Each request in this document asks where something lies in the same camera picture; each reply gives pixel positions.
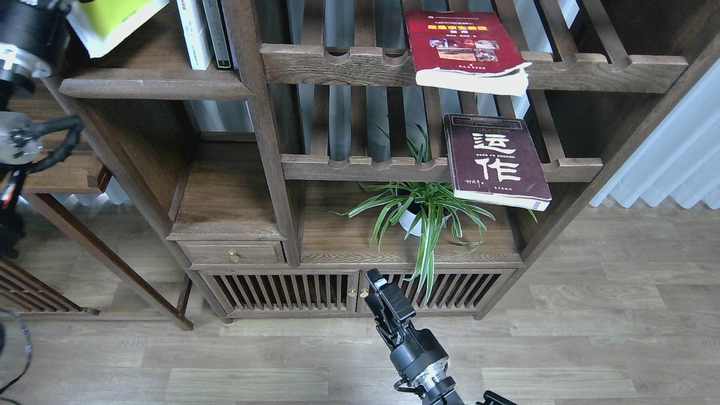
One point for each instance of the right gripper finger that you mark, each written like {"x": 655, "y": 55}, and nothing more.
{"x": 378, "y": 284}

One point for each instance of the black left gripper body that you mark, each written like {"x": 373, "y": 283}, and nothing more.
{"x": 33, "y": 41}

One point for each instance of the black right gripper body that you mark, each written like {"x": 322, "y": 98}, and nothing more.
{"x": 418, "y": 357}

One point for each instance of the yellow green book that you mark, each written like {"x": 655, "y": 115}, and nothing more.
{"x": 102, "y": 25}

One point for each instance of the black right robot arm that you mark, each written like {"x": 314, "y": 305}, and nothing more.
{"x": 418, "y": 357}

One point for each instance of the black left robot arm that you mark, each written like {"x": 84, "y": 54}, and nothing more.
{"x": 28, "y": 147}

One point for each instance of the white plant pot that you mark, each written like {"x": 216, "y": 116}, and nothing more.
{"x": 423, "y": 220}

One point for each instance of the green spider plant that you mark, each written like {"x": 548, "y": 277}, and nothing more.
{"x": 386, "y": 196}

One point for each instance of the white upright book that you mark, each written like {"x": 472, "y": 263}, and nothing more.
{"x": 195, "y": 32}

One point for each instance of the dark maroon book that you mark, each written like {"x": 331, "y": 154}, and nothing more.
{"x": 494, "y": 160}

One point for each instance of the dark wooden bookshelf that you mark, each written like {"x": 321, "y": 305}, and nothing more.
{"x": 241, "y": 171}

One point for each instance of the dark green upright book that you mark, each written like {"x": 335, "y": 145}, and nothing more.
{"x": 218, "y": 34}

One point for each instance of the red book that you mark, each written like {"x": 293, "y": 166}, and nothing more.
{"x": 465, "y": 51}

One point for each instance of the white curtain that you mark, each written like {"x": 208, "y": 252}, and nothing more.
{"x": 679, "y": 161}

